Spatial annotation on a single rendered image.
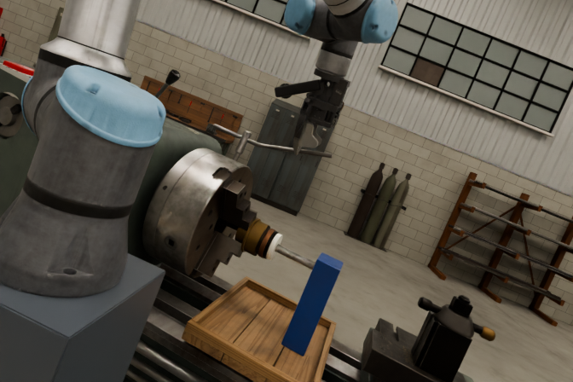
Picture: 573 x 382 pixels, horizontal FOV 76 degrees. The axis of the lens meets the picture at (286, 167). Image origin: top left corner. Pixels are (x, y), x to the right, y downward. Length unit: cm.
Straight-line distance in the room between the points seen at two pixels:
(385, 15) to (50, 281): 60
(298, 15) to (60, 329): 61
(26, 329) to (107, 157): 18
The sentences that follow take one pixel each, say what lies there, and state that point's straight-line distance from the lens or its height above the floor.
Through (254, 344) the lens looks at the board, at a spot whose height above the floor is 89.
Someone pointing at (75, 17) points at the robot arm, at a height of 138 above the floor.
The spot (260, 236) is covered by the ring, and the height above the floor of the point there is 110.
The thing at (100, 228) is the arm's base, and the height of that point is 117.
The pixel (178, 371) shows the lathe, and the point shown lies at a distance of 94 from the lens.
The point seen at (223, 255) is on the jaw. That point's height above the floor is 102.
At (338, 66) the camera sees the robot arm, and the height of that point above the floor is 153.
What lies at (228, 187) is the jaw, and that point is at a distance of 87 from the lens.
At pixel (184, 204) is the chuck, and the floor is 112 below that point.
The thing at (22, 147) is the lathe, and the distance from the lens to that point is 97.
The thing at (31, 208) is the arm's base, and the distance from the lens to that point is 47.
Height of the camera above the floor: 134
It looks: 4 degrees down
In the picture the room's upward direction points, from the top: 22 degrees clockwise
